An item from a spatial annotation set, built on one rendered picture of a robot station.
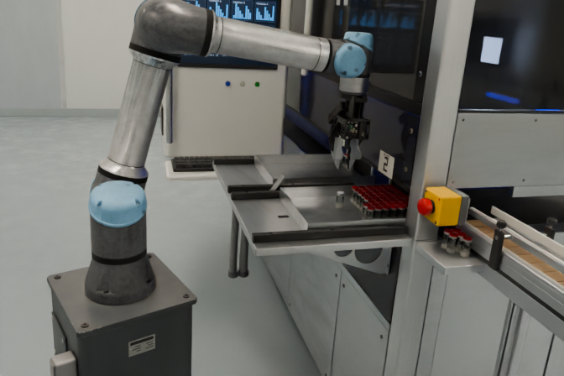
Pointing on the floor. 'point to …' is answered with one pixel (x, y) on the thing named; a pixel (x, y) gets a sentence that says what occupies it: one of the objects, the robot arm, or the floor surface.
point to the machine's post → (432, 150)
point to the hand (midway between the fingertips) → (342, 163)
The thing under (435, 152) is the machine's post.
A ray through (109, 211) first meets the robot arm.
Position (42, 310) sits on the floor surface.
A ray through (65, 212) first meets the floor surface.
